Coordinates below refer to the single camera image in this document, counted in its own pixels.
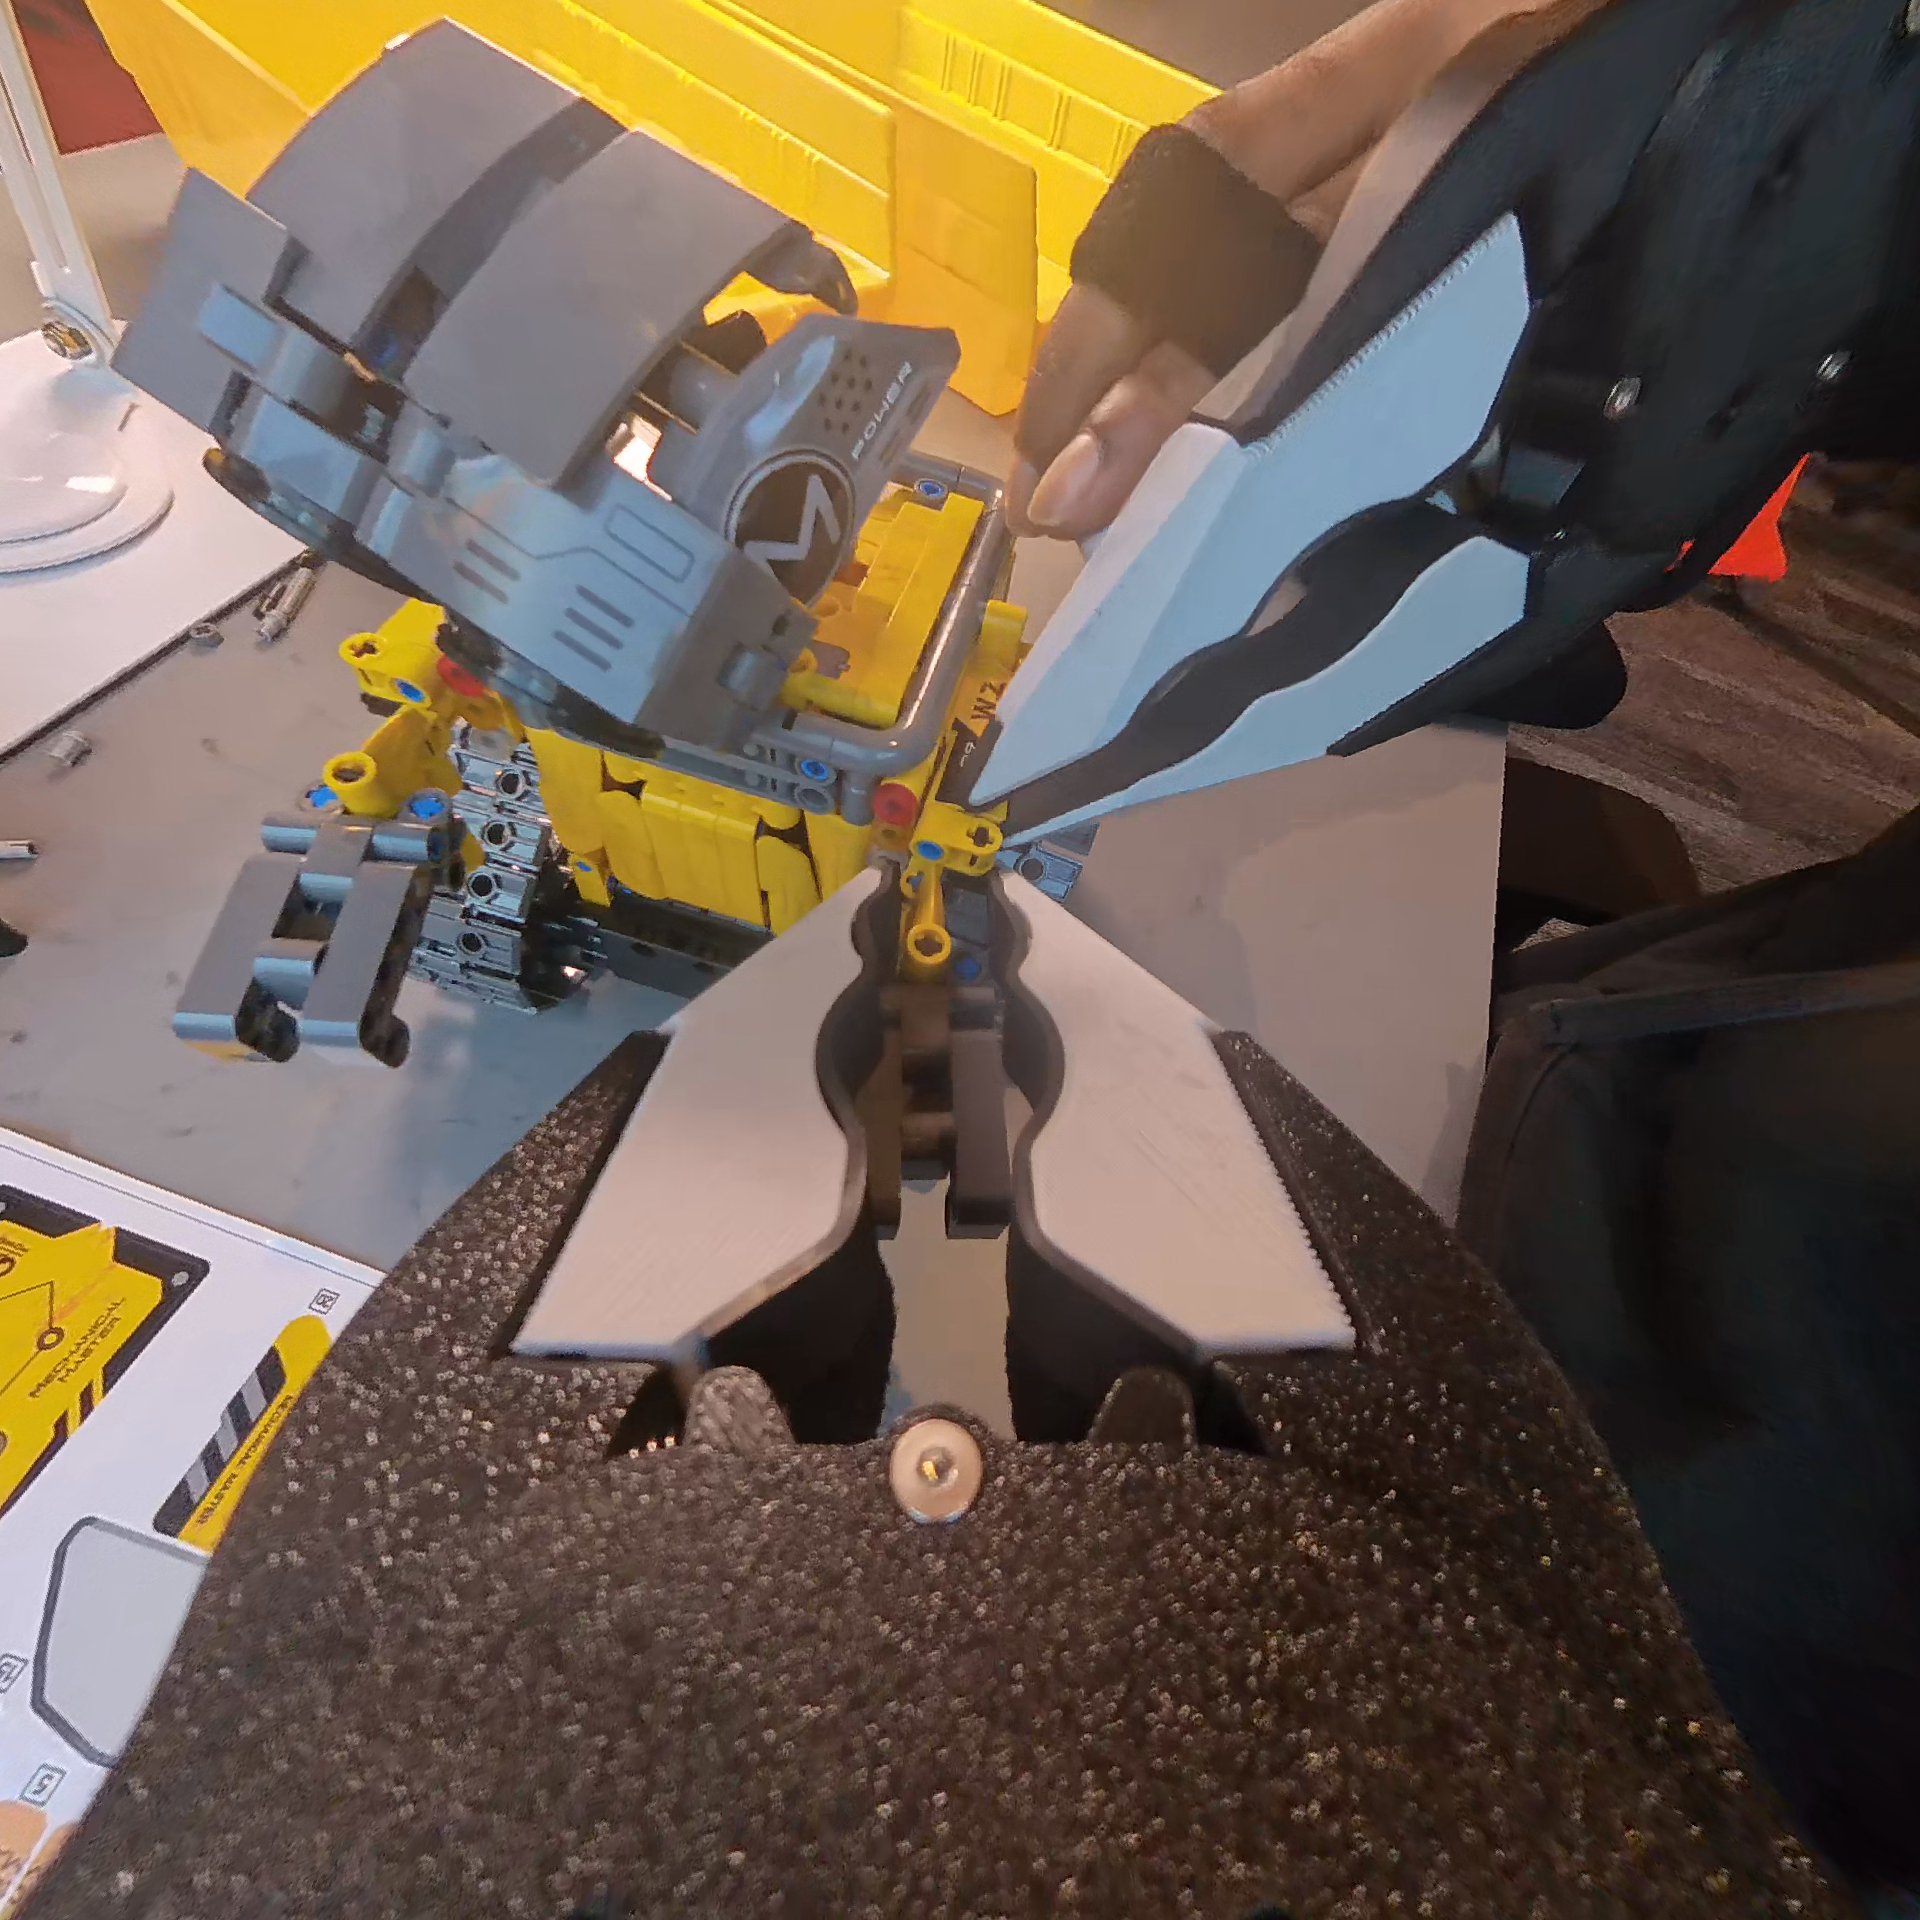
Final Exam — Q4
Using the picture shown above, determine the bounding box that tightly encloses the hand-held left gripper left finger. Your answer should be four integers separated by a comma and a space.
511, 870, 900, 1361

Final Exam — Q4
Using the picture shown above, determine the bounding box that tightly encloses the yellow grey toy brick robot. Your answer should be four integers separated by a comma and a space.
172, 457, 1098, 1241

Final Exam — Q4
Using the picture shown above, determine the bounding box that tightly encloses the white book stand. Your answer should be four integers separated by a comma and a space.
0, 0, 311, 752

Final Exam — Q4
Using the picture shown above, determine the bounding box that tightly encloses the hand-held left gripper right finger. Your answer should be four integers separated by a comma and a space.
997, 870, 1361, 1364

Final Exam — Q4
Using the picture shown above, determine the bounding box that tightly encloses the red plastic tub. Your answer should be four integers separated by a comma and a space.
1710, 455, 1795, 580

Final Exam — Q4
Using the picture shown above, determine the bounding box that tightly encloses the grey desk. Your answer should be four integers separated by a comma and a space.
0, 142, 1511, 1279

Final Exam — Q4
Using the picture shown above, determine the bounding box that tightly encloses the white sticker sheet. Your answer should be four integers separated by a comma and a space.
0, 1129, 384, 1920

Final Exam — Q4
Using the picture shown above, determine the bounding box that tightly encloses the yellow plastic bin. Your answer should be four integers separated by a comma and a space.
900, 0, 1225, 190
91, 0, 1040, 414

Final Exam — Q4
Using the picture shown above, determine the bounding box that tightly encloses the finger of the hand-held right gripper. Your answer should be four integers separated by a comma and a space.
997, 533, 1541, 843
960, 211, 1536, 816

